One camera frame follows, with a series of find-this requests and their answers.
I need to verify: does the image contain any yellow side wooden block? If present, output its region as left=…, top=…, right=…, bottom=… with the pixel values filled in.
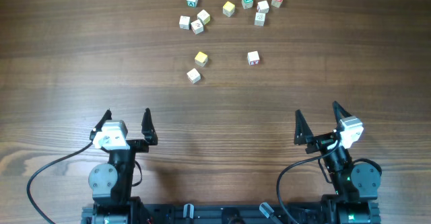
left=197, top=9, right=211, bottom=25

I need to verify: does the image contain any green letter N block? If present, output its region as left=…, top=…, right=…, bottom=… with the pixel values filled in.
left=242, top=0, right=254, bottom=9

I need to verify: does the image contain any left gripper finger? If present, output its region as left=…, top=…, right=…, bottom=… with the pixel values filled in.
left=90, top=110, right=112, bottom=141
left=141, top=108, right=158, bottom=145

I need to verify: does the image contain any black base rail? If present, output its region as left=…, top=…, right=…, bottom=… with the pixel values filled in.
left=81, top=202, right=381, bottom=224

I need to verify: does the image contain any plain drawing wooden block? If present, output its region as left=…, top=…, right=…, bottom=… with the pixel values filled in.
left=255, top=12, right=266, bottom=26

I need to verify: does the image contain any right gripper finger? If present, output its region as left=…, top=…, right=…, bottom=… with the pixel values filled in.
left=294, top=110, right=314, bottom=145
left=332, top=101, right=352, bottom=122

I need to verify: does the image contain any red letter Y block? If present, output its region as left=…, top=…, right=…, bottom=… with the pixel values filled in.
left=247, top=51, right=260, bottom=65

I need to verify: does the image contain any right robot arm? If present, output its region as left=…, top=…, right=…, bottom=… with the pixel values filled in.
left=288, top=102, right=382, bottom=223

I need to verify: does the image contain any left plain wooden block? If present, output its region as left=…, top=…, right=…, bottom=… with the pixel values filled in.
left=178, top=15, right=191, bottom=30

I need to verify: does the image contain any right camera black cable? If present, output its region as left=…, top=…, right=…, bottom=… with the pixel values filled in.
left=276, top=129, right=341, bottom=224

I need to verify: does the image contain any camera black cable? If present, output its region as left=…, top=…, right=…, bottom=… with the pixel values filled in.
left=26, top=141, right=94, bottom=224
left=276, top=129, right=341, bottom=224

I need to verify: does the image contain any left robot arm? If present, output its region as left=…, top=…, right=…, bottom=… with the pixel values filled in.
left=81, top=108, right=158, bottom=224

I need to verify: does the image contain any red drawing wooden block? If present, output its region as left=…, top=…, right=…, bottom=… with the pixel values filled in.
left=191, top=20, right=204, bottom=34

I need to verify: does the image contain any left camera black cable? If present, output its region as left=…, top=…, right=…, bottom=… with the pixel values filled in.
left=26, top=141, right=94, bottom=224

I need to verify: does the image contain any pale drawing wooden block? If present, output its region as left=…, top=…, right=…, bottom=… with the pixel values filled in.
left=187, top=68, right=201, bottom=84

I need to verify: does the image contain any white top red block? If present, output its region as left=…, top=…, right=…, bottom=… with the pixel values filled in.
left=257, top=0, right=269, bottom=13

